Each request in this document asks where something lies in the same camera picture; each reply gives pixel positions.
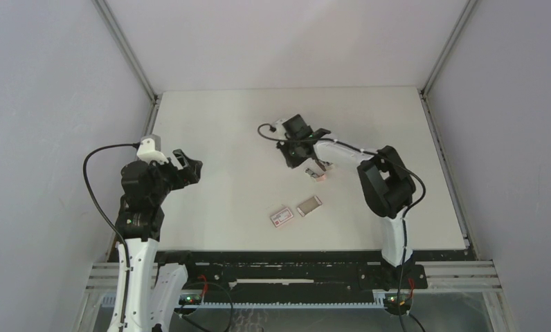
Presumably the left aluminium frame post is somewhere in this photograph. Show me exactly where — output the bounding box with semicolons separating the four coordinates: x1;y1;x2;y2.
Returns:
93;0;162;104

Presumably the red white staple box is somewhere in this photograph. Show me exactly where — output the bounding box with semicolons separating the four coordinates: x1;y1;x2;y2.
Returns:
269;207;294;228

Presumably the pink white stapler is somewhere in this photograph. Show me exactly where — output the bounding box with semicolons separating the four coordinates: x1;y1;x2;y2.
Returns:
305;168;327;182

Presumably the right black camera cable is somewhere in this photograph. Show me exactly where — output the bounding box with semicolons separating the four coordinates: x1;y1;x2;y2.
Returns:
257;122;290;143

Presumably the left black camera cable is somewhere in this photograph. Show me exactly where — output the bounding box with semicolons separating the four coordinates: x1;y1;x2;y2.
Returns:
82;142;141;248

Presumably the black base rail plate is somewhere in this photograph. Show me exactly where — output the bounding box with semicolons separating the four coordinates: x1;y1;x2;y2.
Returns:
108;249;478;306

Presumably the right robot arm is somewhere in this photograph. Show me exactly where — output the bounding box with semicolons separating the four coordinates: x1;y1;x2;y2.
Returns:
269;115;426;288

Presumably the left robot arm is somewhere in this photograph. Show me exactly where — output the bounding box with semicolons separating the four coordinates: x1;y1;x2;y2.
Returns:
108;149;203;331

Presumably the right aluminium frame post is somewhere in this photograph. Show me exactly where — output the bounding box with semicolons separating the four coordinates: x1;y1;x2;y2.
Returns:
419;0;480;99

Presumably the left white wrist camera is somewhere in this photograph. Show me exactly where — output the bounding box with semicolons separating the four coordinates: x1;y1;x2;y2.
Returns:
136;134;169;165

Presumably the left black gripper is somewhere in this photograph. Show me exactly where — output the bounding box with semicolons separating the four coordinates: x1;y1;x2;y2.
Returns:
147;149;201;204

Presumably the black camera cable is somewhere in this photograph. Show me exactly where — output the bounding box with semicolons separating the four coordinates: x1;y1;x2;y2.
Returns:
82;142;141;248
257;122;290;143

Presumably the aluminium frame post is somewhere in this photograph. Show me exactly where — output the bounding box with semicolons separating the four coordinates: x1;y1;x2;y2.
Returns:
93;0;162;104
419;0;480;99

